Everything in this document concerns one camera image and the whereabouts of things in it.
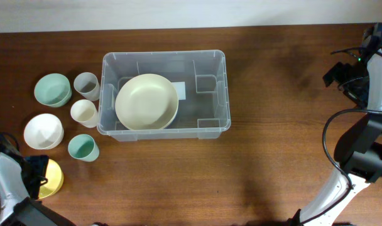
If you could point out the grey cup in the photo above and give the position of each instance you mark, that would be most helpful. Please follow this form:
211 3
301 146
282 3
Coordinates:
88 86

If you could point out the cream cup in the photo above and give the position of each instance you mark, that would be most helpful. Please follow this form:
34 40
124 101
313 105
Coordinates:
84 112

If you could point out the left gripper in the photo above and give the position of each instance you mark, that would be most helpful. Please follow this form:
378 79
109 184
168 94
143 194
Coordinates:
41 162

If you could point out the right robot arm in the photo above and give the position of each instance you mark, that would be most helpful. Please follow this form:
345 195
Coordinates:
357 158

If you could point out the clear plastic storage bin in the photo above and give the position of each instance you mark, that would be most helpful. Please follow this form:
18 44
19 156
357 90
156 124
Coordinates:
205 112

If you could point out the white bowl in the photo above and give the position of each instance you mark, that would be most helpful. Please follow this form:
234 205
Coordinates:
44 131

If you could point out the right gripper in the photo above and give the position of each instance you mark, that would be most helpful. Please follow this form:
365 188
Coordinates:
337 73

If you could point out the green cup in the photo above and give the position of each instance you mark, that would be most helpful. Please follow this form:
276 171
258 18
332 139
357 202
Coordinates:
83 147

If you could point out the yellow bowl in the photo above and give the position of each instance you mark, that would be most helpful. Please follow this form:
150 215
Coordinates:
55 178

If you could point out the green bowl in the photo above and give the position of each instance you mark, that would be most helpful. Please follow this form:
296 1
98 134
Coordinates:
53 90

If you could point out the white label in bin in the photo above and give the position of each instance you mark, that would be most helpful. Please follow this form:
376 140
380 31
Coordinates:
180 89

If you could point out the beige plate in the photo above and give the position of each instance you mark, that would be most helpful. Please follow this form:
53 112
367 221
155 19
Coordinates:
147 101
171 120

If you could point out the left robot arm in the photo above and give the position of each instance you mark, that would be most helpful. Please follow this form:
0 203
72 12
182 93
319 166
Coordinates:
20 181

